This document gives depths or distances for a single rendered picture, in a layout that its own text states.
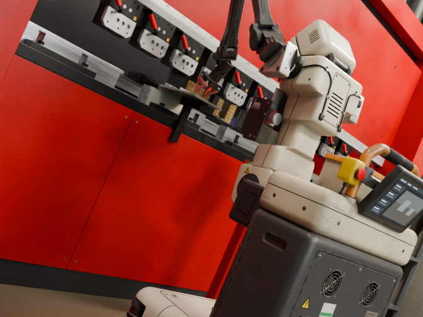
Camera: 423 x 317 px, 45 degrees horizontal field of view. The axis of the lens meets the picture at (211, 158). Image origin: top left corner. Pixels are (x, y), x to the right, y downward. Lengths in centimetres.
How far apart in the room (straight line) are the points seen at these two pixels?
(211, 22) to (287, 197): 128
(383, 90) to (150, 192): 210
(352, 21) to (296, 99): 163
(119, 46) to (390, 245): 182
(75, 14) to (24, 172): 101
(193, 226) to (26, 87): 113
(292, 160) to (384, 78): 214
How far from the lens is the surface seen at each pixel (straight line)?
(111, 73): 227
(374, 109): 386
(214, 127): 306
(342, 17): 334
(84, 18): 278
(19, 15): 183
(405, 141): 418
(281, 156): 179
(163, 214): 248
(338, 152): 362
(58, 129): 206
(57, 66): 201
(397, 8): 383
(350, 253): 156
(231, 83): 270
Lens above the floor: 74
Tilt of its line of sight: 1 degrees up
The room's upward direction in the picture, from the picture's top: 23 degrees clockwise
